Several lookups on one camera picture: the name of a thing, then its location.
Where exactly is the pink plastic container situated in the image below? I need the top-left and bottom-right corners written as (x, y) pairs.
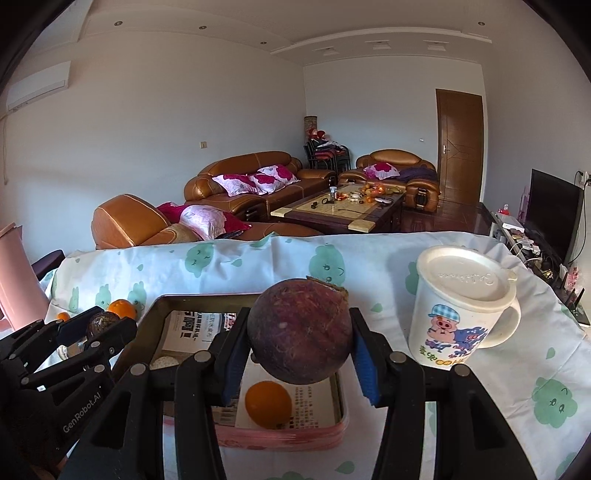
top-left (0, 223), bottom-right (49, 331)

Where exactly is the white air conditioner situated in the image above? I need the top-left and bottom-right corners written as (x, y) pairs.
top-left (5, 61), bottom-right (71, 113)

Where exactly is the white green printed tablecloth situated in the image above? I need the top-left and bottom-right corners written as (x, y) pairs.
top-left (39, 231), bottom-right (591, 480)

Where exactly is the black router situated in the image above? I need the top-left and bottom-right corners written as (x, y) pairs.
top-left (558, 265), bottom-right (591, 328)

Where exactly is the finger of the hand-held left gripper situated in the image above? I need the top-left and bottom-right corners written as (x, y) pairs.
top-left (20, 318), bottom-right (139, 394)
top-left (0, 305), bottom-right (108, 366)

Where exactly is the purple blanket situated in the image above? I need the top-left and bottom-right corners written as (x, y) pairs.
top-left (397, 167), bottom-right (437, 182)

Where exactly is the small dark passion fruit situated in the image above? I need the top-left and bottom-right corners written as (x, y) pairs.
top-left (88, 311), bottom-right (119, 338)

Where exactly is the black white printed booklet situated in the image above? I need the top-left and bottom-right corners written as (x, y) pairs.
top-left (161, 310), bottom-right (244, 357)

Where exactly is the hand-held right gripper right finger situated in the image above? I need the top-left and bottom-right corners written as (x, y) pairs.
top-left (348, 307), bottom-right (537, 480)

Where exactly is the brown wooden door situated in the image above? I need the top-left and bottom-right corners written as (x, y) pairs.
top-left (435, 88), bottom-right (485, 208)

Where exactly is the white plastic mug lid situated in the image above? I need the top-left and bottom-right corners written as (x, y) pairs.
top-left (416, 245), bottom-right (518, 304)

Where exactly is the large purple passion fruit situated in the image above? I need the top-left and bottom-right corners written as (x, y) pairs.
top-left (246, 278), bottom-right (354, 385)

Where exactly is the magenta blanket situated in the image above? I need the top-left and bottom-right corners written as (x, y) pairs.
top-left (156, 201), bottom-right (253, 235)

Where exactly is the pink metal tin box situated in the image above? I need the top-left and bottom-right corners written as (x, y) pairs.
top-left (113, 293), bottom-right (350, 452)

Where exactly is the dark wooden coffee table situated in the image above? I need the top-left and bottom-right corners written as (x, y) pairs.
top-left (270, 182), bottom-right (406, 235)

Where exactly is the beige cushion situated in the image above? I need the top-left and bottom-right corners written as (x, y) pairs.
top-left (159, 224), bottom-right (202, 244)

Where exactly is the white printed leaflet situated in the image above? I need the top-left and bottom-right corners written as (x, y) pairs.
top-left (212, 354), bottom-right (341, 431)

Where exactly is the brown leather armchair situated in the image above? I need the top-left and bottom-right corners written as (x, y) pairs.
top-left (91, 194), bottom-right (324, 251)
top-left (339, 149), bottom-right (442, 213)

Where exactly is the dark chair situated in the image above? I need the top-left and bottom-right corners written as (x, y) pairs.
top-left (30, 250), bottom-right (66, 281)

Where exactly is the white cartoon pig mug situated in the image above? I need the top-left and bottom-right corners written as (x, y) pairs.
top-left (407, 258), bottom-right (522, 370)

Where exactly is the long brown leather sofa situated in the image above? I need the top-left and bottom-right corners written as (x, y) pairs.
top-left (184, 151), bottom-right (338, 219)

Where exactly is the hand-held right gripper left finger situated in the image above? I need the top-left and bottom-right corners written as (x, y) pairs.
top-left (69, 307), bottom-right (253, 480)

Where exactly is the pink floral pillow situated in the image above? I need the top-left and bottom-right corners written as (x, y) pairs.
top-left (363, 162), bottom-right (400, 181)
top-left (178, 205), bottom-right (227, 241)
top-left (257, 165), bottom-right (299, 186)
top-left (212, 174), bottom-right (262, 197)
top-left (248, 172), bottom-right (287, 195)

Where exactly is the black television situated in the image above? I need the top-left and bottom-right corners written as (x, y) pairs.
top-left (523, 168), bottom-right (585, 267)

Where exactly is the stack of black chairs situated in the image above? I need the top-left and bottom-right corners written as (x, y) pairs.
top-left (303, 138), bottom-right (351, 173)

